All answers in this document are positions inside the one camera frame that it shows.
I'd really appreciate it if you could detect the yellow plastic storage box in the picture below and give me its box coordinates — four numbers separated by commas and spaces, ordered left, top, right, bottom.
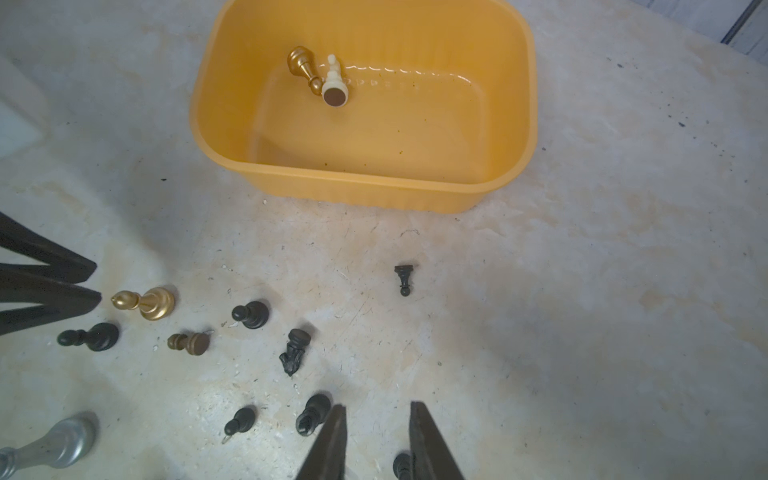
189, 1, 538, 214

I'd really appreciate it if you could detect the silver chess piece left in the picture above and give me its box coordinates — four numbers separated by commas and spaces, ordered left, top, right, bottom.
1, 415, 97, 479

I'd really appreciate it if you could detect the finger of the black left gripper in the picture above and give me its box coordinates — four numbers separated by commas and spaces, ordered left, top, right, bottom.
1, 264, 102, 335
1, 214, 97, 284

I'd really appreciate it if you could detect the cream white chess pawn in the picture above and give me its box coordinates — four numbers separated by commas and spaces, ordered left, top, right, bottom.
321, 54, 349, 108

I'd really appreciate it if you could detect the black chess pawn mid right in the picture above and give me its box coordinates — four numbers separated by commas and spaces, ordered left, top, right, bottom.
393, 452, 413, 480

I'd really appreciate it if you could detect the bronze chess pawn lying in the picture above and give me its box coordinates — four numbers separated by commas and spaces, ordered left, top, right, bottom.
167, 333, 210, 356

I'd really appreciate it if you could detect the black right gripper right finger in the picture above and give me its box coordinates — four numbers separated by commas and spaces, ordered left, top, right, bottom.
409, 401, 464, 480

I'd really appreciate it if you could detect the small black chess piece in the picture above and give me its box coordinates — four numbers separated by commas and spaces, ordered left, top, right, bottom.
394, 264, 414, 297

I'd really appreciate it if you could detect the gold chess pawn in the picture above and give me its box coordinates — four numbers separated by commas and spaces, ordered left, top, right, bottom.
287, 46, 324, 96

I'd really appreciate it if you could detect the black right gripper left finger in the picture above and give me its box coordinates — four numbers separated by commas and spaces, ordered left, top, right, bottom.
295, 404, 348, 480

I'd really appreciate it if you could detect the black chess knight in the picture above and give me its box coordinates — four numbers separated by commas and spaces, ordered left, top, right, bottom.
279, 328, 311, 377

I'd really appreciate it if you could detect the gold chess bishop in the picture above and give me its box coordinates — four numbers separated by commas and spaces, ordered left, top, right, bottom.
111, 287, 175, 321

